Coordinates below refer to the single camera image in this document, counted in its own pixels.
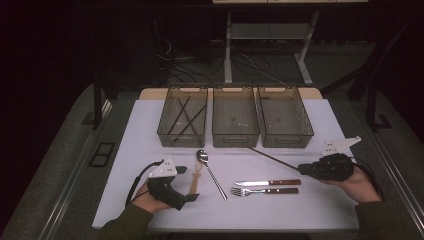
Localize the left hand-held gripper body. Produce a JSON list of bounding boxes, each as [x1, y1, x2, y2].
[[147, 157, 187, 211]]

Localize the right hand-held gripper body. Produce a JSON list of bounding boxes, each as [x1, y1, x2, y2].
[[310, 135, 362, 182]]

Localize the light wooden spoon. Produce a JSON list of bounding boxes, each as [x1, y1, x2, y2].
[[189, 162, 203, 196]]

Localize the metal spoon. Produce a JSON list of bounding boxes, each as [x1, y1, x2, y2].
[[195, 149, 229, 202]]

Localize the brown wooden chopstick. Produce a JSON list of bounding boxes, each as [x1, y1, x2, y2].
[[247, 146, 301, 172], [177, 98, 200, 136]]

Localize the wooden-handled fork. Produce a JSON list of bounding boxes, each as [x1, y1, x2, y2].
[[230, 186, 300, 198]]

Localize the translucent brown plastic bin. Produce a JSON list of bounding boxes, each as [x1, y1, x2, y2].
[[156, 86, 209, 149], [211, 86, 261, 149], [257, 86, 315, 149]]

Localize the person's left hand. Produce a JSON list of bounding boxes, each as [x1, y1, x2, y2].
[[131, 179, 173, 214]]

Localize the person's right hand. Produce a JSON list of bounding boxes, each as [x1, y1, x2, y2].
[[319, 165, 383, 204]]

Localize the white table mat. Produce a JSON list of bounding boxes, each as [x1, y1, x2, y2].
[[92, 98, 389, 233]]

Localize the black upright stand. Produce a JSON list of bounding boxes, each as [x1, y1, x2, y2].
[[365, 79, 394, 133], [81, 74, 104, 131]]

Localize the black slanted stand bar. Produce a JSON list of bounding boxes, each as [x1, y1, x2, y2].
[[346, 13, 424, 101]]

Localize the white metal desk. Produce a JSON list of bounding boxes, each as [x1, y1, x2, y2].
[[212, 0, 369, 86]]

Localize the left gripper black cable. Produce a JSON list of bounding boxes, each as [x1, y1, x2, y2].
[[124, 159, 165, 208]]

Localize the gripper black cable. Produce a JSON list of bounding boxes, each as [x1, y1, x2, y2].
[[124, 159, 165, 208], [349, 156, 386, 202]]

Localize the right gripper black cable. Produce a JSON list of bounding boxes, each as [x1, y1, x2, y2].
[[349, 156, 386, 202]]

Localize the wooden-handled table knife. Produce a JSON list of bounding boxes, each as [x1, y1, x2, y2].
[[233, 179, 302, 188]]

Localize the aluminium rail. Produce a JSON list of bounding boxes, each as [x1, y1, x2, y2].
[[39, 99, 114, 240], [366, 129, 424, 231]]

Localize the black floor cables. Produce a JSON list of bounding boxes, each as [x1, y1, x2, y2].
[[155, 36, 291, 86]]

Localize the white floor cable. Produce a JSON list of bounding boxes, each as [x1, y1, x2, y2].
[[239, 52, 288, 86]]

